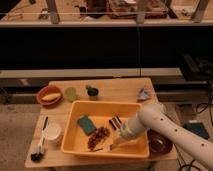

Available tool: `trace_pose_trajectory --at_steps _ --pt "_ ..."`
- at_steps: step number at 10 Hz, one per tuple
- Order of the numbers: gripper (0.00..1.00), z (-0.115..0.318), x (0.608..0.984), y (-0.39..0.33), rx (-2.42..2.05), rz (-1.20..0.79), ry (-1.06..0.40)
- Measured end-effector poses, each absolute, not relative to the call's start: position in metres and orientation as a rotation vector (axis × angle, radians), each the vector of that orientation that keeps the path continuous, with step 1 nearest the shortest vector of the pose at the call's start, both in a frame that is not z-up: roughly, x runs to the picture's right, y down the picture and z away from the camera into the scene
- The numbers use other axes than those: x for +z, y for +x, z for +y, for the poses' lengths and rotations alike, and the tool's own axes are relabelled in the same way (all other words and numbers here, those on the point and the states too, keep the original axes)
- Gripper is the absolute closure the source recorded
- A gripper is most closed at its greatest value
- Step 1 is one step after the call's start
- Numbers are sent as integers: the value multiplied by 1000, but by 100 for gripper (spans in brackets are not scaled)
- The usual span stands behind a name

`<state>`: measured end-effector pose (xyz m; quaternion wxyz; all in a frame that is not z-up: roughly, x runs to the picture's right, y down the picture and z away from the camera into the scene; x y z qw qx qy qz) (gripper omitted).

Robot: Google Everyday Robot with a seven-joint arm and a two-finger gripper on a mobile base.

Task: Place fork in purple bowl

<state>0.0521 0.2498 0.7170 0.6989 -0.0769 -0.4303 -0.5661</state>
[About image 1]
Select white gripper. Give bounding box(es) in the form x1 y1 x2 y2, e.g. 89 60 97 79
113 122 136 145

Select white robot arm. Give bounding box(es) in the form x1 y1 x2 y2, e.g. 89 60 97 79
113 103 213 171

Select dark purple bowl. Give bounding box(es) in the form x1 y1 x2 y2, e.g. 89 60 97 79
147 130 173 154

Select orange bowl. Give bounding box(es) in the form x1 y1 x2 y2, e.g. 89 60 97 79
36 85 62 106

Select blue grey crumpled cloth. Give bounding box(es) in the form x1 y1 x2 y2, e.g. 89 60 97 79
137 88 150 101

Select brown grape cluster toy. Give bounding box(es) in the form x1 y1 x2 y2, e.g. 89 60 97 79
87 127 110 151

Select yellow plastic tub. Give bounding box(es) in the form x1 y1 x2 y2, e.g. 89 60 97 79
61 101 150 159

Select wooden table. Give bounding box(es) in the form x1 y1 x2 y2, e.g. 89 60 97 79
25 78 177 168

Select green sponge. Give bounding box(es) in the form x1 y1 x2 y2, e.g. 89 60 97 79
77 115 96 136

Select small potted cactus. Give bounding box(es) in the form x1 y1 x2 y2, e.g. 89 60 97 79
86 85 99 100

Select blue box on floor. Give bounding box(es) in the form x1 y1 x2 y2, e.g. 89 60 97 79
183 122 210 140

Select green plastic cup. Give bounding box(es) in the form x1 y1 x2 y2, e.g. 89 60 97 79
64 87 77 102

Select white cup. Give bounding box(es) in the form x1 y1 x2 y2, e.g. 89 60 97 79
44 123 62 144

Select yellow corn toy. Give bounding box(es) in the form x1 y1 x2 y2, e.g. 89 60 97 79
42 93 61 101

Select black white dish brush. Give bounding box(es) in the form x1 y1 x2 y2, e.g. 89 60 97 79
30 118 48 162

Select black cables on floor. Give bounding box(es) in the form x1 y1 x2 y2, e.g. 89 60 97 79
175 78 213 171

